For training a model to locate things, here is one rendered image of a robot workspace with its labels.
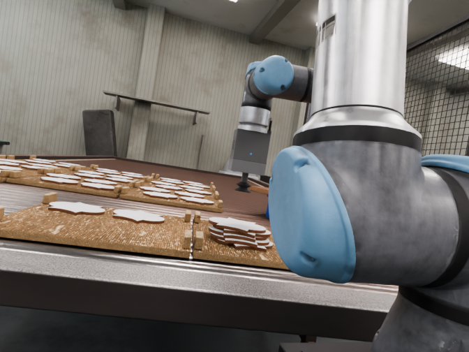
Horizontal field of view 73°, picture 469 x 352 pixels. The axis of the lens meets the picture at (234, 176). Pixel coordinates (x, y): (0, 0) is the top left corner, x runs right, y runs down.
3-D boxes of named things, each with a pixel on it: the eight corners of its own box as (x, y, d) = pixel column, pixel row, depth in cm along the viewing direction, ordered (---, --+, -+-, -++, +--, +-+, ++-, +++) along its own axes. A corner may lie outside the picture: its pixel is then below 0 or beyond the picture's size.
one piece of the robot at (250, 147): (266, 123, 87) (257, 182, 87) (234, 117, 85) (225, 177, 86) (276, 119, 77) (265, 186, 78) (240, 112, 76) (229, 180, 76)
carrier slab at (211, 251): (375, 279, 71) (375, 272, 71) (192, 258, 66) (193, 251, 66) (315, 239, 106) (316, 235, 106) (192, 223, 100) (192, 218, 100)
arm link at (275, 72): (314, 59, 65) (295, 72, 76) (261, 49, 64) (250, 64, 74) (308, 97, 66) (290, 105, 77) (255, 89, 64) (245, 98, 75)
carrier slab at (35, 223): (189, 258, 66) (190, 251, 65) (-30, 234, 60) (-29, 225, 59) (189, 223, 100) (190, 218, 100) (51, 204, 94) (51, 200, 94)
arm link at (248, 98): (251, 56, 74) (244, 66, 83) (243, 103, 75) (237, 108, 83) (283, 63, 76) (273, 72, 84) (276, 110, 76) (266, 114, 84)
